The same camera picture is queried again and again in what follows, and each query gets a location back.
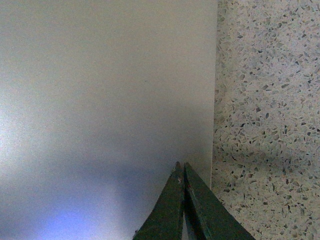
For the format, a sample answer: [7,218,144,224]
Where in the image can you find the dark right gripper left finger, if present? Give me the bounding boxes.
[133,162,184,240]

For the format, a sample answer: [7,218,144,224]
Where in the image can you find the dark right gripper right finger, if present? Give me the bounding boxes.
[184,162,254,240]

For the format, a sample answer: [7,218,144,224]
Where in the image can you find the grey laptop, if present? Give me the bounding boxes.
[0,0,218,240]

